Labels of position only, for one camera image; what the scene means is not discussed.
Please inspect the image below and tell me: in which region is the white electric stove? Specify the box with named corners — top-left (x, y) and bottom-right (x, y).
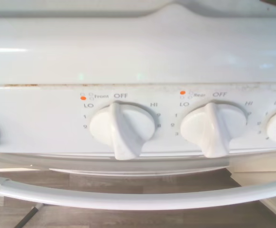
top-left (0, 0), bottom-right (276, 178)

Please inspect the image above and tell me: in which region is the dark thin stand leg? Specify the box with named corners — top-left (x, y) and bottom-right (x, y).
top-left (16, 203), bottom-right (44, 228)

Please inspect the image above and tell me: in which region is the white cabinet with door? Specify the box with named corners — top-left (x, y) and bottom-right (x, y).
top-left (230, 151), bottom-right (276, 214)

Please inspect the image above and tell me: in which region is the white oven door handle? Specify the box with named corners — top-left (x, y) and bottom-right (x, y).
top-left (0, 152), bottom-right (276, 211)

